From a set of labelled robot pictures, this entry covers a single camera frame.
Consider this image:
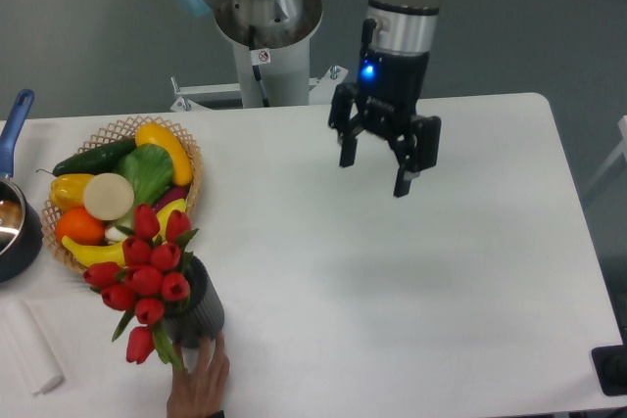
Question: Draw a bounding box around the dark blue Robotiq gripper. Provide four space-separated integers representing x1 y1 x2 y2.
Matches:
328 46 442 198

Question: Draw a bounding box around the dark grey ribbed vase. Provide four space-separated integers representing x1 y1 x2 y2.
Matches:
163 256 225 349

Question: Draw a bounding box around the red tulip bouquet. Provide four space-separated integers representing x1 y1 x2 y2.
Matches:
83 205 196 370

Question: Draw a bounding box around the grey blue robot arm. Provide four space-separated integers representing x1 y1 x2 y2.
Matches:
177 0 441 197

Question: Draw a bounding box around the human hand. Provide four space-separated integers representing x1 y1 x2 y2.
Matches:
167 332 230 417

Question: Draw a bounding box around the purple eggplant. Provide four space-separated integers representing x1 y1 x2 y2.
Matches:
152 186 188 212

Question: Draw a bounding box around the green lettuce leaf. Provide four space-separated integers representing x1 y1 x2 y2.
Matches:
114 144 173 227

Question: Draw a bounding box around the yellow squash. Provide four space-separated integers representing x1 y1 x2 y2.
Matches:
135 122 193 186

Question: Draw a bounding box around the woven wicker basket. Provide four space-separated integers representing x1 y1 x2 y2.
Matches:
40 116 203 273

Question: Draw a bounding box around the green cucumber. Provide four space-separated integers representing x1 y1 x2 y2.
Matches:
37 138 136 177

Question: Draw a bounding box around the round cream disc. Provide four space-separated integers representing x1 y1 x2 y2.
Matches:
82 173 134 221

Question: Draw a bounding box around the yellow plastic banana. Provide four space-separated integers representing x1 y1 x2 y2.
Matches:
55 199 187 273

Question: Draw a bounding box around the black device at edge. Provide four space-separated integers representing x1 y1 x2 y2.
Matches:
591 345 626 396

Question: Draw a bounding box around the orange fruit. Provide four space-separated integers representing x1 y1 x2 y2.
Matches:
54 208 105 246

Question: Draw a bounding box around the yellow bell pepper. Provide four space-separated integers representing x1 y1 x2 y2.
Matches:
49 173 94 211

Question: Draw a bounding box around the white rolled cloth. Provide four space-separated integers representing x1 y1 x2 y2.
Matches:
1 301 65 396

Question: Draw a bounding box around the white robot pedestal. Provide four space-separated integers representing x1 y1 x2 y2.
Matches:
170 38 349 112

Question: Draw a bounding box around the blue handled saucepan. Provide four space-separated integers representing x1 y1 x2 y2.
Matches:
1 89 42 282

